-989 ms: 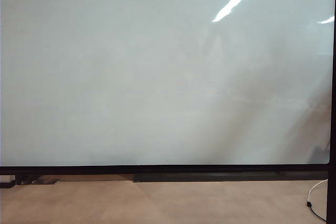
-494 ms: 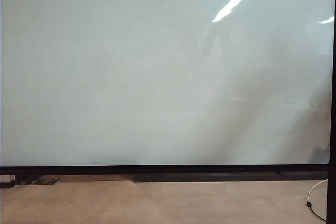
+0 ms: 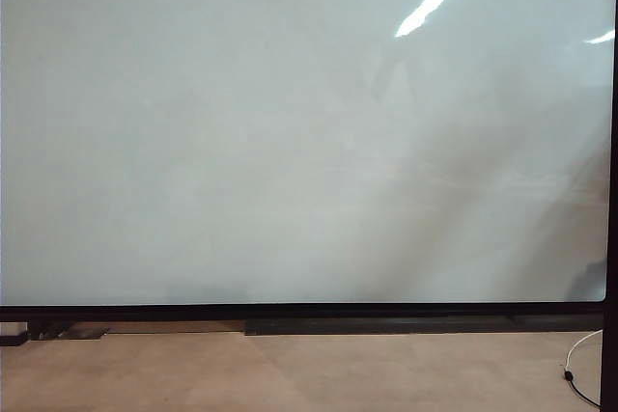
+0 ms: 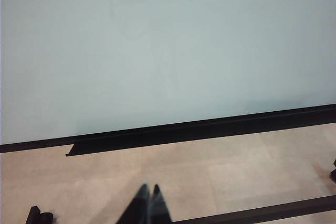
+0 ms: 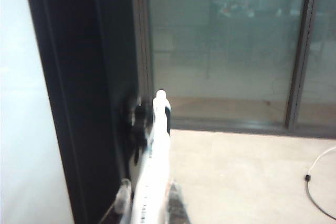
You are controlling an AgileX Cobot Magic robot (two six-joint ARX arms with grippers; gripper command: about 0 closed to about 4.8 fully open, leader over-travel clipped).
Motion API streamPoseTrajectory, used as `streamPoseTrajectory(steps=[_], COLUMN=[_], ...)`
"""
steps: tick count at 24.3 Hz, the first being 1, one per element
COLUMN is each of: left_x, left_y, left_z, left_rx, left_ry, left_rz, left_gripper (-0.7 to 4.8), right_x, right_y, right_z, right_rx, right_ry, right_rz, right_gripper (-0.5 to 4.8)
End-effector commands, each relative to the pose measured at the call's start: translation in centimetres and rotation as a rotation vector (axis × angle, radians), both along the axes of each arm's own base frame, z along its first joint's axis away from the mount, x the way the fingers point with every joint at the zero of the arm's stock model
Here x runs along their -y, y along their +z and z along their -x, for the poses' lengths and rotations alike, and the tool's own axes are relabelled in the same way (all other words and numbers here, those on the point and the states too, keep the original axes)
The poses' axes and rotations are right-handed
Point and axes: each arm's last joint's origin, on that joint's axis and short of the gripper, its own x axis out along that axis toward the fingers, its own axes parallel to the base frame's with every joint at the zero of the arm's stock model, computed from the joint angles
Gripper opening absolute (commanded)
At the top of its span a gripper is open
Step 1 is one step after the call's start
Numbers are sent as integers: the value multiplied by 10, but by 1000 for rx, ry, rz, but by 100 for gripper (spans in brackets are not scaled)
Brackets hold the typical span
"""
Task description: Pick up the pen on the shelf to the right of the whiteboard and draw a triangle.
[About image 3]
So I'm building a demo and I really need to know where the thin black floor cable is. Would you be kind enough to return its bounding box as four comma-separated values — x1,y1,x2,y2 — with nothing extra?
562,370,603,406

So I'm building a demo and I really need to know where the black whiteboard stand foot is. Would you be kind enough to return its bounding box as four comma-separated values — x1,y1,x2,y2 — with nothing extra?
0,319,36,347

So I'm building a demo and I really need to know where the white glass whiteboard black frame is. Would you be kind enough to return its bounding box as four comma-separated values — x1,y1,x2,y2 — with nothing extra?
0,0,618,322

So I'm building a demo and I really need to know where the thin white cable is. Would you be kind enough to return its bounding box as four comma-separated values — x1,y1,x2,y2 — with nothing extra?
561,328,604,372

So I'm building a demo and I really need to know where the dark glass door frame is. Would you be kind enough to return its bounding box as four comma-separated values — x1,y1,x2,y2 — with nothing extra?
512,314,604,336

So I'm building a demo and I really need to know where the black whiteboard pen tray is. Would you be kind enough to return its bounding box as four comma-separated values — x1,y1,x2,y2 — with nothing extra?
244,316,515,337

